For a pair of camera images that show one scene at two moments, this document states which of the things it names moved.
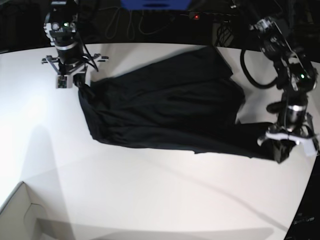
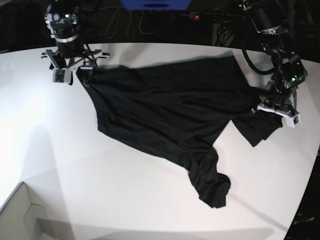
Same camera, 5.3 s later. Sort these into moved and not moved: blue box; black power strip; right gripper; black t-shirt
Moved: right gripper; black t-shirt
Not moved: black power strip; blue box
